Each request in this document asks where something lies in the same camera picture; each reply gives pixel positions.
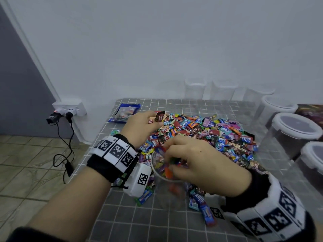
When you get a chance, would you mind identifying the person's right hand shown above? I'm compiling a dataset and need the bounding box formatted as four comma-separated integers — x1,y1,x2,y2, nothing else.
163,133,257,197

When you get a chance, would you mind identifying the black marker-tagged left wristband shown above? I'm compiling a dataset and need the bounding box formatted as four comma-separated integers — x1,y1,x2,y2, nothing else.
87,134,138,183

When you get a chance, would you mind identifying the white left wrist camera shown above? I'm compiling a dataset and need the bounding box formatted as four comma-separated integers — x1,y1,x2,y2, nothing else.
123,163,152,199

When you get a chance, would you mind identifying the pile of colourful candies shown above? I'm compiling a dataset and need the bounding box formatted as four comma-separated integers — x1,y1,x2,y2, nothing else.
108,112,260,227

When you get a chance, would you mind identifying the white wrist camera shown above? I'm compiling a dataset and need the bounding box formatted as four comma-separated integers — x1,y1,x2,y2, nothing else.
204,193,228,220
123,163,152,199

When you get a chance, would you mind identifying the grey door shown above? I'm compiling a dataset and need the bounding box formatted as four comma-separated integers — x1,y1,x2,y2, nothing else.
0,2,61,139

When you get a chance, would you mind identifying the tall transparent plastic jar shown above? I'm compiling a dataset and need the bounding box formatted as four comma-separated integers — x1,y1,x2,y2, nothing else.
150,149,190,210

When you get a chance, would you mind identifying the white wall socket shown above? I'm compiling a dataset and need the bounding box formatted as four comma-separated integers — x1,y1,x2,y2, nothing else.
53,102,87,117

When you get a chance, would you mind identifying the black marker-tagged right wristband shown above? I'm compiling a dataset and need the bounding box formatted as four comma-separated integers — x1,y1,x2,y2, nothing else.
222,171,316,242

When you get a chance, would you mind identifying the black power plug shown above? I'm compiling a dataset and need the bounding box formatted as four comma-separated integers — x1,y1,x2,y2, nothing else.
46,111,74,125

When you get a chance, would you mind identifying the small transparent plastic jar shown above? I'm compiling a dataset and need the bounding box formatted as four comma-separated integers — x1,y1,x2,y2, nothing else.
210,81,238,102
184,80,207,101
244,86,276,116

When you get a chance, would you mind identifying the black power cable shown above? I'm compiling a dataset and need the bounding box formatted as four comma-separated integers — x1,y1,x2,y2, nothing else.
53,118,76,185

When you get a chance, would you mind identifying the person's left hand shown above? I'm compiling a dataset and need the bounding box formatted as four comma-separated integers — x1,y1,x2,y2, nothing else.
119,110,166,149

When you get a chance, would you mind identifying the person's left forearm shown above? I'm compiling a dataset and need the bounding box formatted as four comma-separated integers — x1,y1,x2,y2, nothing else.
28,166,119,242

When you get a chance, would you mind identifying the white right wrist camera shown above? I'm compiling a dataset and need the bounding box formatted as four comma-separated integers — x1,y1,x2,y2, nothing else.
204,193,228,220

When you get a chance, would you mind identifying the dark patterned cloth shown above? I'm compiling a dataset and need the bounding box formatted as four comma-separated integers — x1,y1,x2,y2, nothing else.
295,104,323,130

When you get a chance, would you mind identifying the black marker-tagged wristband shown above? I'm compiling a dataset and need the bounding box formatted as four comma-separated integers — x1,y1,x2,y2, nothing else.
87,134,138,183
222,171,316,242

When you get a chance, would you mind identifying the blue snack packet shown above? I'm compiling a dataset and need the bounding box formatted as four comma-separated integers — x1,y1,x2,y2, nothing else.
108,103,142,123

